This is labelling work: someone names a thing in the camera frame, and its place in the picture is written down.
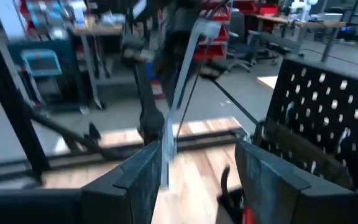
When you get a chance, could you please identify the black-handled pliers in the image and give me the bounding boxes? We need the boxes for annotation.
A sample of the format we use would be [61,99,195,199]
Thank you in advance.
[219,164,232,203]

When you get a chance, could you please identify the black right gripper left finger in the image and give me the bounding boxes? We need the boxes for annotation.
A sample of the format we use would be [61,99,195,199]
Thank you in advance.
[0,140,163,224]

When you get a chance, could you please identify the tall narrow black bin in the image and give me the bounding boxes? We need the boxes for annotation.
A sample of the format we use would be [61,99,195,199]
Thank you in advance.
[215,186,245,224]

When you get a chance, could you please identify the red-handled screwdriver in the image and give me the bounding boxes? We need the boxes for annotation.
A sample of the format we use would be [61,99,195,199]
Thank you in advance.
[242,206,255,224]

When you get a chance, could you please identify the red bin rack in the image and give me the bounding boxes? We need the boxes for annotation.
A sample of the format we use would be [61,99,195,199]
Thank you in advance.
[193,0,232,62]

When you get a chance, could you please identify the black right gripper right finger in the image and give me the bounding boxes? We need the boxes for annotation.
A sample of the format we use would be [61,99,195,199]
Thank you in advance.
[234,141,358,224]

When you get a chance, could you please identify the wooden workbench with grey legs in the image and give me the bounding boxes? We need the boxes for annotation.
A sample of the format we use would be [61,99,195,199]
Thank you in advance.
[255,14,348,65]

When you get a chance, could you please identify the wooden desk with grey legs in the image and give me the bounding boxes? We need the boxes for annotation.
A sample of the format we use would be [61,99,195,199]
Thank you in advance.
[71,23,126,111]

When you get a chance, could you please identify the light blue framed panel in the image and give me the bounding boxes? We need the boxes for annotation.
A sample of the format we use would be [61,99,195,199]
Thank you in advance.
[19,49,63,78]

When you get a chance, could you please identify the black office chair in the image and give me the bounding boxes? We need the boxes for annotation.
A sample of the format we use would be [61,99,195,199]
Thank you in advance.
[227,11,279,74]

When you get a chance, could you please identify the black perforated pegboard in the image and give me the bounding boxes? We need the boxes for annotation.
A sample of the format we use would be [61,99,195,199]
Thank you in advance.
[253,58,358,192]

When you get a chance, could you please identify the silver J-shaped peg hook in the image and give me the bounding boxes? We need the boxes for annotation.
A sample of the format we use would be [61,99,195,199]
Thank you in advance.
[336,127,351,149]
[283,101,295,125]

